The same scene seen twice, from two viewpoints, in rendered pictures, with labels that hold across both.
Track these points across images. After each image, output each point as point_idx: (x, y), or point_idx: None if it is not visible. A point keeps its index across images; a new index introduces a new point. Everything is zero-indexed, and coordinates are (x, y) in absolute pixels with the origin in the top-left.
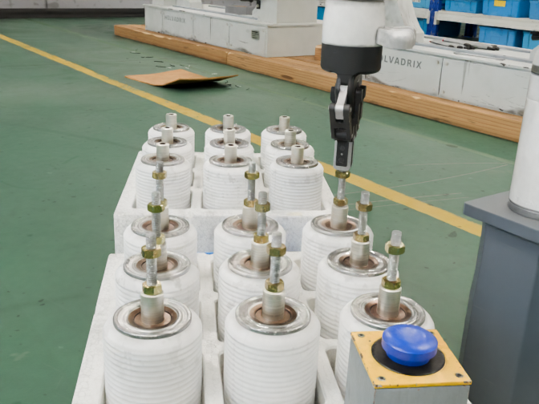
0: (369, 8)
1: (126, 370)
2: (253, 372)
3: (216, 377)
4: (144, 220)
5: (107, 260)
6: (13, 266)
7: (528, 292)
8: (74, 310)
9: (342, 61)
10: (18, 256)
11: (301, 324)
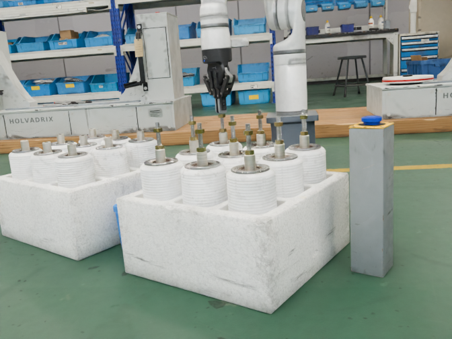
0: (228, 29)
1: (263, 189)
2: (292, 178)
3: None
4: (148, 162)
5: (18, 253)
6: None
7: None
8: (53, 273)
9: (223, 55)
10: None
11: (295, 154)
